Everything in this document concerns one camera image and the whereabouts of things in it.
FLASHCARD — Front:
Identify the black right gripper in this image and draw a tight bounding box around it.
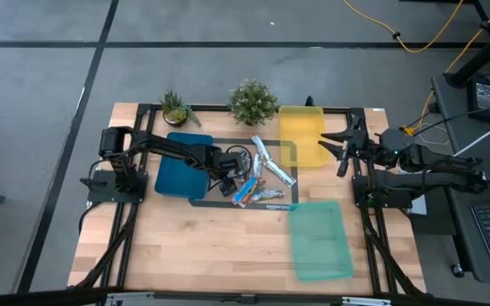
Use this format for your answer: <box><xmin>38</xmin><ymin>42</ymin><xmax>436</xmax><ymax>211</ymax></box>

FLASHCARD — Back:
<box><xmin>317</xmin><ymin>127</ymin><xmax>373</xmax><ymax>179</ymax></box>

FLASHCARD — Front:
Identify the red granola bar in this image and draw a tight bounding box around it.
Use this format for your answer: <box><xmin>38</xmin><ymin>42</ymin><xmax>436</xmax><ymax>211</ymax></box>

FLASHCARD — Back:
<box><xmin>236</xmin><ymin>178</ymin><xmax>267</xmax><ymax>208</ymax></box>

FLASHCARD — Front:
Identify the silver multicoloured granola bar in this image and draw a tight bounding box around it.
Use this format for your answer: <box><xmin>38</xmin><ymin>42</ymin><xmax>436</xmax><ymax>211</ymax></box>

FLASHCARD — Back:
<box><xmin>248</xmin><ymin>189</ymin><xmax>287</xmax><ymax>203</ymax></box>

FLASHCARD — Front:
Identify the blue granola bar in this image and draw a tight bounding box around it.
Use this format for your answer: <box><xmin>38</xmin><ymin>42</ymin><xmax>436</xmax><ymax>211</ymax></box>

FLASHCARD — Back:
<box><xmin>231</xmin><ymin>176</ymin><xmax>258</xmax><ymax>204</ymax></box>

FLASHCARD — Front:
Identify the yellow plastic tray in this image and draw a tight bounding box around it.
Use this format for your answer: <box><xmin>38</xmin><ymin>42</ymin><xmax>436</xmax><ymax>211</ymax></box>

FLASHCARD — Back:
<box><xmin>278</xmin><ymin>105</ymin><xmax>331</xmax><ymax>169</ymax></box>

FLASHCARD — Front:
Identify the blue plastic tray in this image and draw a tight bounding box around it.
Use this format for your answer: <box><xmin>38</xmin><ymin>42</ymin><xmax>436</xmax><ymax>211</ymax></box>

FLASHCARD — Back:
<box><xmin>154</xmin><ymin>131</ymin><xmax>214</xmax><ymax>200</ymax></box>

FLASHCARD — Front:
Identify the bushy potted plant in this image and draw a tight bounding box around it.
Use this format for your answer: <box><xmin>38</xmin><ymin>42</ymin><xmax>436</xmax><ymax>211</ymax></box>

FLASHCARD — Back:
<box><xmin>226</xmin><ymin>78</ymin><xmax>281</xmax><ymax>128</ymax></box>

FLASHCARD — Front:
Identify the small potted succulent plant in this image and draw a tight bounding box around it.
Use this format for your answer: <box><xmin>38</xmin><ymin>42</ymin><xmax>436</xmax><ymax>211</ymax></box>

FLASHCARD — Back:
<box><xmin>158</xmin><ymin>88</ymin><xmax>202</xmax><ymax>128</ymax></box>

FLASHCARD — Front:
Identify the green plastic tray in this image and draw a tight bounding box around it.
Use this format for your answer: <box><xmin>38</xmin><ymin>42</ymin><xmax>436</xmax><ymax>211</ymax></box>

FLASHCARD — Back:
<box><xmin>287</xmin><ymin>200</ymin><xmax>356</xmax><ymax>282</ymax></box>

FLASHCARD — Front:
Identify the white paper sheet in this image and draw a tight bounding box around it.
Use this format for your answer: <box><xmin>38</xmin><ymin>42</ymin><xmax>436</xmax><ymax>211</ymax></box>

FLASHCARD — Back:
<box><xmin>397</xmin><ymin>167</ymin><xmax>428</xmax><ymax>216</ymax></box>

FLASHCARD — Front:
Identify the white monitor edge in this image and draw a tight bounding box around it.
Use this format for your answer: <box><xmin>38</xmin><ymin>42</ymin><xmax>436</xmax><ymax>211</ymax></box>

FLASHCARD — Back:
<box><xmin>453</xmin><ymin>113</ymin><xmax>490</xmax><ymax>157</ymax></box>

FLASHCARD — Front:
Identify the black power adapter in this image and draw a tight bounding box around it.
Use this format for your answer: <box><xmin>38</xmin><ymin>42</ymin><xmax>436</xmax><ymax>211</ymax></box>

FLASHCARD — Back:
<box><xmin>465</xmin><ymin>74</ymin><xmax>490</xmax><ymax>123</ymax></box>

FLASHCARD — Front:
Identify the black stand pole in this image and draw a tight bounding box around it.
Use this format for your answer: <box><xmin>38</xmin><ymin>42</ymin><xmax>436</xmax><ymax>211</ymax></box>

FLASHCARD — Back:
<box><xmin>400</xmin><ymin>0</ymin><xmax>490</xmax><ymax>89</ymax></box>

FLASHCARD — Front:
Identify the black crossbar with silver brackets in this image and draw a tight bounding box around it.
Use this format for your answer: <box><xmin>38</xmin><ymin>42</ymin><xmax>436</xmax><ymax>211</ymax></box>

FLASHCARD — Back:
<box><xmin>0</xmin><ymin>286</ymin><xmax>490</xmax><ymax>306</ymax></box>

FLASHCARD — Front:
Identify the black aluminium table frame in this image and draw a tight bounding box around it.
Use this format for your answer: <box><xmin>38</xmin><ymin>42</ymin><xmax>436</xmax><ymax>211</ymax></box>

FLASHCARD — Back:
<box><xmin>68</xmin><ymin>101</ymin><xmax>427</xmax><ymax>298</ymax></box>

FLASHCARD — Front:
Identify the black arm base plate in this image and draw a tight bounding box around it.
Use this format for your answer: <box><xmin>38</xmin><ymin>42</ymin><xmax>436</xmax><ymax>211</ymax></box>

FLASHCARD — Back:
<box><xmin>86</xmin><ymin>168</ymin><xmax>149</xmax><ymax>204</ymax></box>
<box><xmin>351</xmin><ymin>174</ymin><xmax>414</xmax><ymax>209</ymax></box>

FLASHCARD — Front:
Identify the yellow extension cable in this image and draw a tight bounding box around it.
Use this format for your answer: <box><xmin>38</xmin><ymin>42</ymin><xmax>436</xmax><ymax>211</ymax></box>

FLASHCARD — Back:
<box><xmin>341</xmin><ymin>0</ymin><xmax>490</xmax><ymax>137</ymax></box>

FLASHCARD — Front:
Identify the black power cable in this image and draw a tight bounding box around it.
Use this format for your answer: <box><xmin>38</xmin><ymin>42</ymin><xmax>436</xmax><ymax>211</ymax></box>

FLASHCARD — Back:
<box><xmin>413</xmin><ymin>101</ymin><xmax>490</xmax><ymax>137</ymax></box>

